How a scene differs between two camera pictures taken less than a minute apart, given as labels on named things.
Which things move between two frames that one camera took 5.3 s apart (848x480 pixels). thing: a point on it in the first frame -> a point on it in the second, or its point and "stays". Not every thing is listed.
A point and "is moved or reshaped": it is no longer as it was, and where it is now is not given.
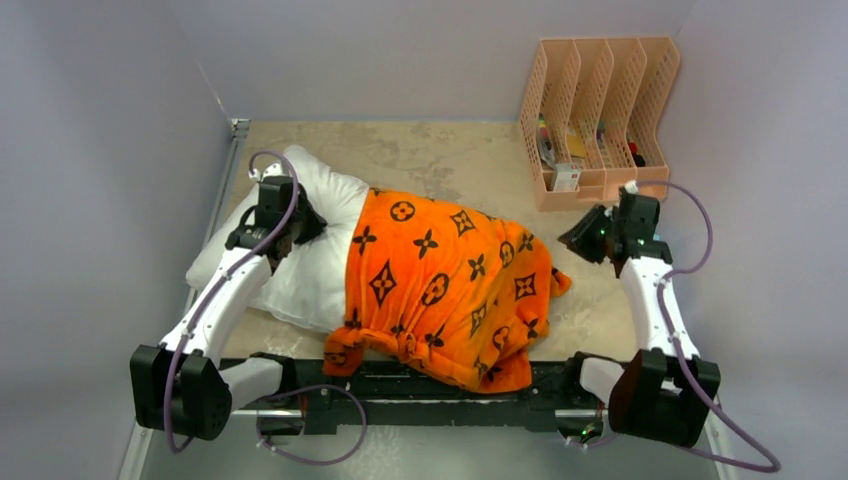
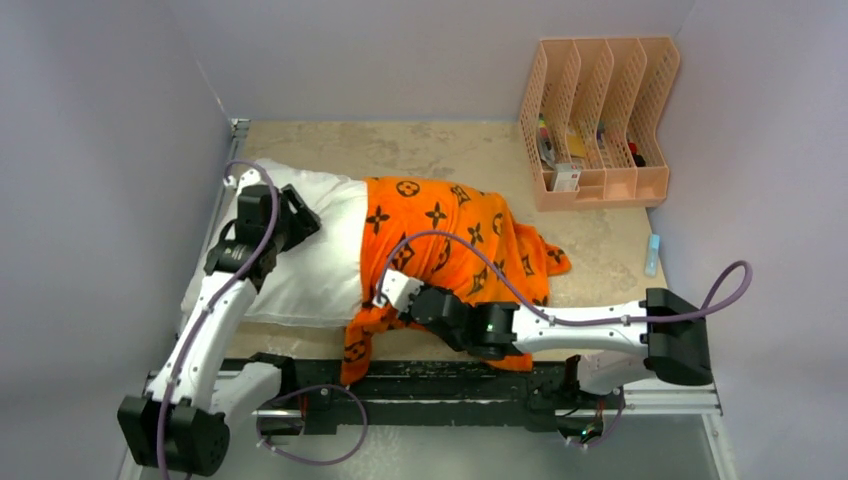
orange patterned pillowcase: [455, 289] is moved or reshaped
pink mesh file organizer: [599, 121] stays
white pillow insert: [309, 284] is moved or reshaped
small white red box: [567, 176] stays
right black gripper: [577, 237] -> [440, 289]
